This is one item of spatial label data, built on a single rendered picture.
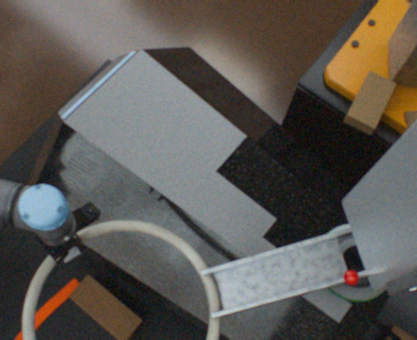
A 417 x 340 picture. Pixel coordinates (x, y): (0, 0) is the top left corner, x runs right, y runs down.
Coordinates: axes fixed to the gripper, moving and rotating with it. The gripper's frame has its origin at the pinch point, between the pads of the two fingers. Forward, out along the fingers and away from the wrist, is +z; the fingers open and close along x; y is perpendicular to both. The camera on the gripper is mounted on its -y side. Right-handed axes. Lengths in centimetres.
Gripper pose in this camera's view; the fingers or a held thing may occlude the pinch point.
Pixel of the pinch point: (76, 243)
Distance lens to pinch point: 141.3
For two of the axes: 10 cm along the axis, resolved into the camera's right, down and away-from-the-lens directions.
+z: -1.0, 3.9, 9.2
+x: 6.9, 6.9, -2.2
